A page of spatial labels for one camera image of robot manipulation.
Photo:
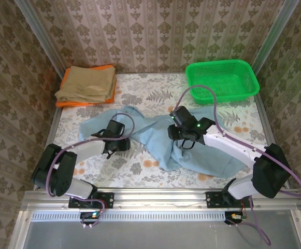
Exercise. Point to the light blue trousers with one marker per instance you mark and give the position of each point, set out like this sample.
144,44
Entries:
155,145

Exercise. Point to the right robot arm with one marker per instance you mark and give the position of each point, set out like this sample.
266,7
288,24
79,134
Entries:
269,173

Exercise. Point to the folded orange trousers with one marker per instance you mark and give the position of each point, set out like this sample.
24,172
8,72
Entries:
70,104

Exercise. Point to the green plastic basket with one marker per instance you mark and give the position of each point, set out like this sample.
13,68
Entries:
217,77

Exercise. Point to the floral patterned table cover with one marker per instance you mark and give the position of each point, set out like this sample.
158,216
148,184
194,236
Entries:
140,85

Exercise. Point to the black power connector block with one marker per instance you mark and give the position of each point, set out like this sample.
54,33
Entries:
88,216
233,218

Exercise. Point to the grey metal sheet panel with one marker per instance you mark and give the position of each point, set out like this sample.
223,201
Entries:
152,236

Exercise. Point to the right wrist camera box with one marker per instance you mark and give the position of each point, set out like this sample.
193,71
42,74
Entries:
180,115

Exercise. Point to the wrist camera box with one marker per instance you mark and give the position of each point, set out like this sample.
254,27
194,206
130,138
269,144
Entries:
180,115
115,127

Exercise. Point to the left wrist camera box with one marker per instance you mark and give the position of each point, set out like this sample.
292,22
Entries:
115,127

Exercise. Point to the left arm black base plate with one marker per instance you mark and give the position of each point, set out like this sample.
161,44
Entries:
108,199

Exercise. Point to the aluminium table side rail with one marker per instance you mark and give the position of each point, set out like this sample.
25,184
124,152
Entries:
265,116
53,122

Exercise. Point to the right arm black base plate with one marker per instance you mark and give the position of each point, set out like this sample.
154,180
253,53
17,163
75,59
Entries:
212,199

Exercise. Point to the aluminium corner post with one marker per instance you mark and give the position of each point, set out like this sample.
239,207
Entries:
36,28
277,28

